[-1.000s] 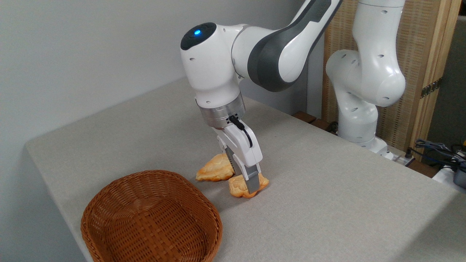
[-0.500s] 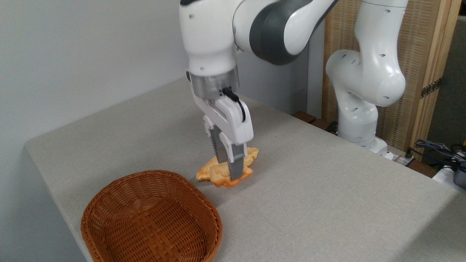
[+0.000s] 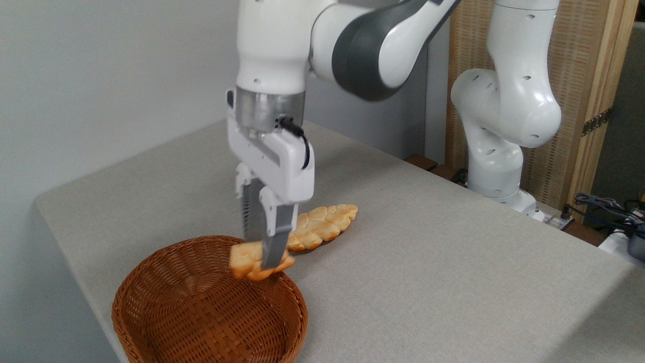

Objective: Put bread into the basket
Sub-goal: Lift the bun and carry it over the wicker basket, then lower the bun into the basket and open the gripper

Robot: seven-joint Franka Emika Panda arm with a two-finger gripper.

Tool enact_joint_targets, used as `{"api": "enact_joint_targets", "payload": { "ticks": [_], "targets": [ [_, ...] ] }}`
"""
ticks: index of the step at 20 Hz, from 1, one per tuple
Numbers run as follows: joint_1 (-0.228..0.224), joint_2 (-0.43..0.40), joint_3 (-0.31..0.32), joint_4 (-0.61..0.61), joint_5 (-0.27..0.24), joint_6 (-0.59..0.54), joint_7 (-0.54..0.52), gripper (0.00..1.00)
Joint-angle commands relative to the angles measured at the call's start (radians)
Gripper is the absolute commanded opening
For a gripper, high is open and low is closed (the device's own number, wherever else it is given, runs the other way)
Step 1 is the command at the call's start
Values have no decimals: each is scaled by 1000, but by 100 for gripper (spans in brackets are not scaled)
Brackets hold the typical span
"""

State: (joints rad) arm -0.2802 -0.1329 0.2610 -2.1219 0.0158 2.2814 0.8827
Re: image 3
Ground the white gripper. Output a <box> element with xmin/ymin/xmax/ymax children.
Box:
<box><xmin>226</xmin><ymin>90</ymin><xmax>315</xmax><ymax>270</ymax></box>

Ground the round flower-shaped bread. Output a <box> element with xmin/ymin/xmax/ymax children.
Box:
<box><xmin>229</xmin><ymin>241</ymin><xmax>296</xmax><ymax>281</ymax></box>

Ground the long braided bread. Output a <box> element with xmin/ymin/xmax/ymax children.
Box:
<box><xmin>286</xmin><ymin>204</ymin><xmax>359</xmax><ymax>252</ymax></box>

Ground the brown woven wicker basket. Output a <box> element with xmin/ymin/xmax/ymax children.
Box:
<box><xmin>111</xmin><ymin>235</ymin><xmax>308</xmax><ymax>363</ymax></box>

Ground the black metal screen hinge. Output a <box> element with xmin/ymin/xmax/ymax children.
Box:
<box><xmin>582</xmin><ymin>107</ymin><xmax>614</xmax><ymax>137</ymax></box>

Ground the wooden folding screen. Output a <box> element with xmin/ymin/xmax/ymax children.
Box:
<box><xmin>445</xmin><ymin>0</ymin><xmax>639</xmax><ymax>222</ymax></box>

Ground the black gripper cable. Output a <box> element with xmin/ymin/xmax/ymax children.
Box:
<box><xmin>279</xmin><ymin>117</ymin><xmax>311</xmax><ymax>170</ymax></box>

